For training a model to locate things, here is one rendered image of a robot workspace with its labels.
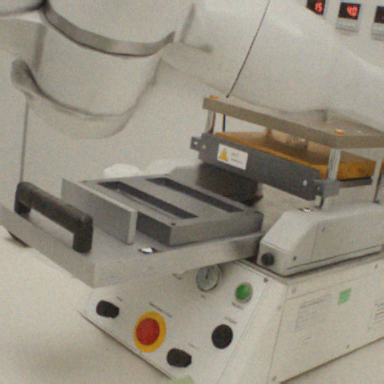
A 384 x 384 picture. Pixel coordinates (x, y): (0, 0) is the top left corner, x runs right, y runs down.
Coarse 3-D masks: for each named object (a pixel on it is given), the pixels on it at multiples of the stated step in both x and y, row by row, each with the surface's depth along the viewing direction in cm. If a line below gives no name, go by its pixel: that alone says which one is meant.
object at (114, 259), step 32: (64, 192) 86; (96, 192) 82; (0, 224) 86; (32, 224) 80; (96, 224) 82; (128, 224) 77; (64, 256) 75; (96, 256) 73; (128, 256) 74; (160, 256) 77; (192, 256) 81; (224, 256) 85
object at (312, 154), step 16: (256, 144) 101; (272, 144) 103; (288, 144) 104; (304, 144) 104; (320, 144) 110; (304, 160) 95; (320, 160) 97; (352, 160) 101; (368, 160) 103; (320, 176) 94; (336, 176) 97; (352, 176) 100; (368, 176) 104
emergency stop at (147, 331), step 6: (150, 318) 96; (138, 324) 97; (144, 324) 96; (150, 324) 96; (156, 324) 96; (138, 330) 97; (144, 330) 96; (150, 330) 95; (156, 330) 95; (138, 336) 97; (144, 336) 96; (150, 336) 95; (156, 336) 95; (144, 342) 95; (150, 342) 95
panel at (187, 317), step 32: (96, 288) 106; (128, 288) 102; (160, 288) 98; (192, 288) 94; (224, 288) 91; (256, 288) 88; (96, 320) 104; (128, 320) 100; (160, 320) 96; (192, 320) 93; (224, 320) 89; (160, 352) 94; (192, 352) 91; (224, 352) 88
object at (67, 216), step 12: (24, 192) 80; (36, 192) 79; (24, 204) 82; (36, 204) 79; (48, 204) 76; (60, 204) 75; (48, 216) 77; (60, 216) 75; (72, 216) 73; (84, 216) 73; (72, 228) 73; (84, 228) 73; (84, 240) 73
